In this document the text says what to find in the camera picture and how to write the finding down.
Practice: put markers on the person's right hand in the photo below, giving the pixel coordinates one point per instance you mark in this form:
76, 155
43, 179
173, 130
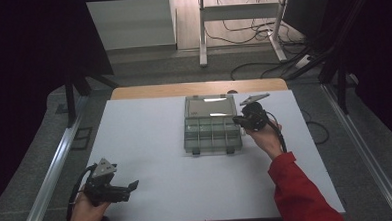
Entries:
267, 140

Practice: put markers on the aluminium floor rail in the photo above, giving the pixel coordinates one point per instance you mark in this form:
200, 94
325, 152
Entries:
53, 170
362, 150

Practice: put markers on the black curtain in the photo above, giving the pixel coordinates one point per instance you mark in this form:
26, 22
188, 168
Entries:
381, 49
22, 81

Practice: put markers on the white cabinet panel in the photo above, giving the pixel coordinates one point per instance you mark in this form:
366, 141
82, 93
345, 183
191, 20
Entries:
130, 23

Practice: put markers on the black metal stand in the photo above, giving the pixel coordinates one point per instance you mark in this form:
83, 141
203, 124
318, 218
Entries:
342, 87
70, 99

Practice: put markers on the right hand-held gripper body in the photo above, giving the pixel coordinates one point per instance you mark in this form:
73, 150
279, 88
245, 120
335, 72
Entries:
256, 116

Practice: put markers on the white power strip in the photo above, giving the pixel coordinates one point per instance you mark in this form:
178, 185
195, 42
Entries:
303, 61

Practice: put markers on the person's left hand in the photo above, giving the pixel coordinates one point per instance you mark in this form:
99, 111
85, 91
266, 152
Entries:
86, 212

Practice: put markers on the white table board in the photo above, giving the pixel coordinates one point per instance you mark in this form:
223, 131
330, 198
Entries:
152, 142

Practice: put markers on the white desk frame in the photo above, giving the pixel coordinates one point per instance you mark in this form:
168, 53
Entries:
239, 11

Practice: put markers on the dark floor socket plate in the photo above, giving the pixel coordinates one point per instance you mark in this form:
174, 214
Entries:
81, 138

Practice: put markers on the clear plastic compartment box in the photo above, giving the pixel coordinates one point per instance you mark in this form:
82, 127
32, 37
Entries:
211, 126

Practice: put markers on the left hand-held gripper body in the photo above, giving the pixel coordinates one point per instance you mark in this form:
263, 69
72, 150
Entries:
100, 186

